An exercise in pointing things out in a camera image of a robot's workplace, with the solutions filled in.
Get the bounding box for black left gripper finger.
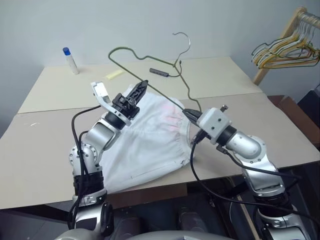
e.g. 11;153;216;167
136;79;149;104
125;82;145;104

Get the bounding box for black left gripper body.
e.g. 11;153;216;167
111;91;140;121

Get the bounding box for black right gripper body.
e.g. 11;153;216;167
187;109;202;127

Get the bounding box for white shorts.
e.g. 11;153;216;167
99;83;199;195

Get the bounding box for yellow sticky note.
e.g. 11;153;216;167
105;70;124;81

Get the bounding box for beige cardboard sheet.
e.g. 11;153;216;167
17;55;265;115
0;93;320;211

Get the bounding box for white tube with blue cap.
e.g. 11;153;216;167
62;46;81;75

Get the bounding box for dark cabinet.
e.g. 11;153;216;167
296;84;320;121

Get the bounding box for silver robot torso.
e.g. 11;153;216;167
48;226;253;240

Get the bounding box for wooden clothes rack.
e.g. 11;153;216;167
251;6;309;85

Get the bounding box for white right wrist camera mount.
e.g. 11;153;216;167
196;104;234;146

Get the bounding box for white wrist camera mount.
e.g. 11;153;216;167
90;81;132;126
196;104;234;146

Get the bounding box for black usb hub with cable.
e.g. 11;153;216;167
149;59;183;78

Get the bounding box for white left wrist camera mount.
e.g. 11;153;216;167
90;81;132;126

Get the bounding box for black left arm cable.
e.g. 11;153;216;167
67;104;103;230

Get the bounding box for bunch of wire hangers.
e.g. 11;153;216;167
257;13;320;66

